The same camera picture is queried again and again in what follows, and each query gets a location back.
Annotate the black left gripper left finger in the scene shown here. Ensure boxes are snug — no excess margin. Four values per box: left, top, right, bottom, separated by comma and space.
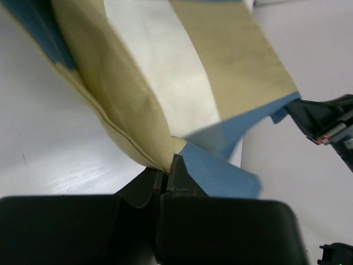
1, 168, 163, 264

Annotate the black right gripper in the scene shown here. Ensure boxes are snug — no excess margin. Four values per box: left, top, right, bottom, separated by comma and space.
285, 94, 353, 265

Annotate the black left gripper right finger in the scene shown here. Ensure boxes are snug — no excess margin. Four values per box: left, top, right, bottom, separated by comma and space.
156, 155, 308, 264

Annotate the blue beige checked placemat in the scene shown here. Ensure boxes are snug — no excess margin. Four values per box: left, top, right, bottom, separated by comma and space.
1, 1, 300, 198

